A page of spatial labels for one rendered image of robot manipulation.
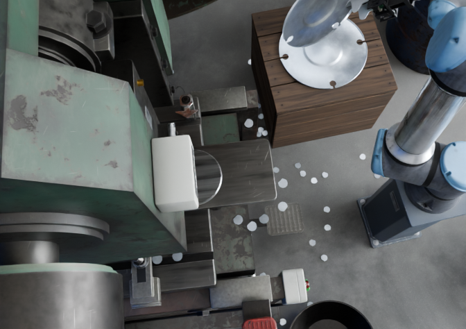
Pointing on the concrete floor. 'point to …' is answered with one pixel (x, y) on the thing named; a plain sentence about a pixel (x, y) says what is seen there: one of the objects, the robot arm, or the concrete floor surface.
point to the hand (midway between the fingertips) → (351, 3)
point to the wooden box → (331, 105)
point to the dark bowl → (330, 316)
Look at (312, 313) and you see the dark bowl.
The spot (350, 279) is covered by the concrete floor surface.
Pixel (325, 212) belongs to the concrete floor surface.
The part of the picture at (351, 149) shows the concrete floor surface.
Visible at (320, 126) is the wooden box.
